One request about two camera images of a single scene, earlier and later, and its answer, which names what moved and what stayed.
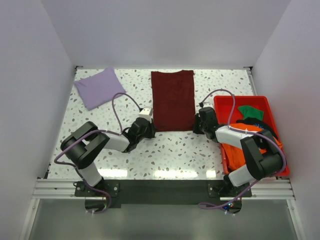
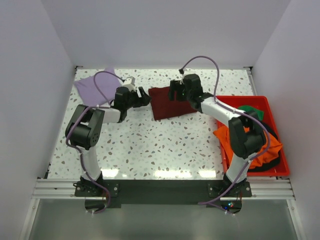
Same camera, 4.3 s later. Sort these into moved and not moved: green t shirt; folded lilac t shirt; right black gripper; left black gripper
Moved: left black gripper; right black gripper
Not moved: green t shirt; folded lilac t shirt
